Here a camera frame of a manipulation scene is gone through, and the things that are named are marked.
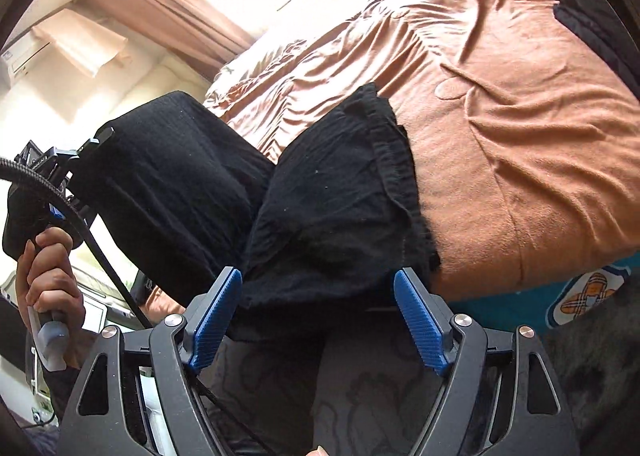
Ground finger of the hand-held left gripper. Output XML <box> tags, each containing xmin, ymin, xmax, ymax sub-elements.
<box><xmin>80</xmin><ymin>126</ymin><xmax>117</xmax><ymax>154</ymax></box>

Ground person's grey printed trousers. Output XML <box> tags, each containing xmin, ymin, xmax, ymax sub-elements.
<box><xmin>197</xmin><ymin>331</ymin><xmax>451</xmax><ymax>456</ymax></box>

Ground black garment pile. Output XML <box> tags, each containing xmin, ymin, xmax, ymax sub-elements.
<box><xmin>550</xmin><ymin>0</ymin><xmax>640</xmax><ymax>104</ymax></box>

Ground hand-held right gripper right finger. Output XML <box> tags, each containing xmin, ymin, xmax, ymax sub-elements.
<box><xmin>394</xmin><ymin>268</ymin><xmax>583</xmax><ymax>456</ymax></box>

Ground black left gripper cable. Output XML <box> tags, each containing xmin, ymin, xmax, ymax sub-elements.
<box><xmin>0</xmin><ymin>158</ymin><xmax>276</xmax><ymax>456</ymax></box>

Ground white air conditioner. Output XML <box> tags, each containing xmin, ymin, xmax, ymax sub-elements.
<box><xmin>0</xmin><ymin>31</ymin><xmax>53</xmax><ymax>82</ymax></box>

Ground pink curtain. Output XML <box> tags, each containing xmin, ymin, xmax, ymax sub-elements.
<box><xmin>82</xmin><ymin>0</ymin><xmax>261</xmax><ymax>69</ymax></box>

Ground blue patterned bed sheet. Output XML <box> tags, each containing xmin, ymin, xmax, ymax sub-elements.
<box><xmin>445</xmin><ymin>256</ymin><xmax>640</xmax><ymax>332</ymax></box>

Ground person's left hand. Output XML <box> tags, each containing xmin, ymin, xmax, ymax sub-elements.
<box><xmin>14</xmin><ymin>227</ymin><xmax>87</xmax><ymax>332</ymax></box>

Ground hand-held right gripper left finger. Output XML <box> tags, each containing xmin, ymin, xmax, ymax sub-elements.
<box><xmin>59</xmin><ymin>266</ymin><xmax>243</xmax><ymax>456</ymax></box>

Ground black pants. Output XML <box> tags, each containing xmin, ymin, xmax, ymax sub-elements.
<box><xmin>67</xmin><ymin>82</ymin><xmax>443</xmax><ymax>342</ymax></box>

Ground brown blanket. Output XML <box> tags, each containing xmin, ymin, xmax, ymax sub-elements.
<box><xmin>142</xmin><ymin>0</ymin><xmax>640</xmax><ymax>317</ymax></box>

